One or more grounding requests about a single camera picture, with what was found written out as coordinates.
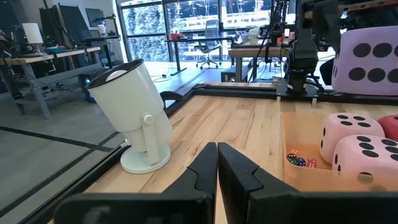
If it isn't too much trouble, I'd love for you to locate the purple foam die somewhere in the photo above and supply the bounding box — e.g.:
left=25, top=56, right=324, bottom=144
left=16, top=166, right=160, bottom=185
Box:
left=330, top=25, right=398, bottom=97

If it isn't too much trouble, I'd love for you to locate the pink foam die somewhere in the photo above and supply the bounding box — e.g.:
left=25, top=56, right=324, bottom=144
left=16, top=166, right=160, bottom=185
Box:
left=331, top=134, right=398, bottom=184
left=318, top=112, right=386, bottom=166

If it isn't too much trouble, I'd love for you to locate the small red object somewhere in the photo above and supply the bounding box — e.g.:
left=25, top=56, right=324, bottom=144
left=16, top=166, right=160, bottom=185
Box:
left=169, top=30, right=185, bottom=42

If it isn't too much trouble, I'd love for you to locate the red foam die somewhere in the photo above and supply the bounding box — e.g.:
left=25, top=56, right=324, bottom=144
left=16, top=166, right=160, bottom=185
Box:
left=377, top=114, right=398, bottom=142

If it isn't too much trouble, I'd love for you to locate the white cylinder container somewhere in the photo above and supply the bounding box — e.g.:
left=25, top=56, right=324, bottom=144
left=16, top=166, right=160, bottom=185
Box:
left=85, top=58, right=174, bottom=175

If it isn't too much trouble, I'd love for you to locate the white table lamp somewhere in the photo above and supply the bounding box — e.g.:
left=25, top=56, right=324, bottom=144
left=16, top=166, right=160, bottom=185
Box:
left=21, top=22, right=44, bottom=54

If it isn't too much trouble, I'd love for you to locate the black table clamp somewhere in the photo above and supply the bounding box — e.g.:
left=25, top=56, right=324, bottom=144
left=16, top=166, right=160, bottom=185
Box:
left=159, top=90, right=185, bottom=110

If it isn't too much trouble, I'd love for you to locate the orange plastic tray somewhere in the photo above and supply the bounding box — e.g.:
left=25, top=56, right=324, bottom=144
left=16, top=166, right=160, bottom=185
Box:
left=281, top=111, right=398, bottom=193

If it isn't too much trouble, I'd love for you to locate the wooden workbench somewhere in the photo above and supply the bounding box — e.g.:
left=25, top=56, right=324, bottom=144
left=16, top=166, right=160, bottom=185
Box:
left=228, top=45, right=295, bottom=83

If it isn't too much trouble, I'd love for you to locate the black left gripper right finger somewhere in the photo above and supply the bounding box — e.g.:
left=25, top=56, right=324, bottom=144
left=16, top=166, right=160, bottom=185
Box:
left=217, top=142, right=398, bottom=224

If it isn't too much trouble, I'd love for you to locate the black desk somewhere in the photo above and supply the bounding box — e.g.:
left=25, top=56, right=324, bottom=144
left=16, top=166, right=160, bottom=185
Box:
left=164, top=34, right=234, bottom=77

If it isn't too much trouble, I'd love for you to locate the black monitor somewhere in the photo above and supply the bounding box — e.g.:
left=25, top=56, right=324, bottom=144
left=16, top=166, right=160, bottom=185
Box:
left=85, top=7, right=105, bottom=28
left=58, top=2, right=91, bottom=40

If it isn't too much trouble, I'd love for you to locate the grey office chair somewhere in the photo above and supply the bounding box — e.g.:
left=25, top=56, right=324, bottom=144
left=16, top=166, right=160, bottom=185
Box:
left=195, top=19, right=223, bottom=70

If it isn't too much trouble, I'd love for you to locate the wooden top desk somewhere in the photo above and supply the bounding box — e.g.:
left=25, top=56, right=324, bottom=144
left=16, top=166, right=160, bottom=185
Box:
left=0, top=45, right=102, bottom=121

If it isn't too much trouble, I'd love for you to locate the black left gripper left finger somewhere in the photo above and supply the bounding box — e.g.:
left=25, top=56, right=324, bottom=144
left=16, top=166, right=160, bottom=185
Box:
left=53, top=141, right=218, bottom=224

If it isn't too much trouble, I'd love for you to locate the black computer with blue lights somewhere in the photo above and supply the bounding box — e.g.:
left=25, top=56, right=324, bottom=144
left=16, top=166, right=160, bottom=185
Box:
left=77, top=73, right=98, bottom=103

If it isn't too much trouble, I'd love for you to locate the white ball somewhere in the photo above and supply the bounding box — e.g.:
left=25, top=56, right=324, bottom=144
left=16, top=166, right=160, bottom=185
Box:
left=104, top=69, right=128, bottom=83

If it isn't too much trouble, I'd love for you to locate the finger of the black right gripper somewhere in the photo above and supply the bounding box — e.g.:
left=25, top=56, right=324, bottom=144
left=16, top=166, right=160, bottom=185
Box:
left=312, top=0, right=343, bottom=56

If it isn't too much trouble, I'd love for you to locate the black computer tower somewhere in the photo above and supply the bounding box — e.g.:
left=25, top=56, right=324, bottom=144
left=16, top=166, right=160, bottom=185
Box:
left=220, top=65, right=238, bottom=83

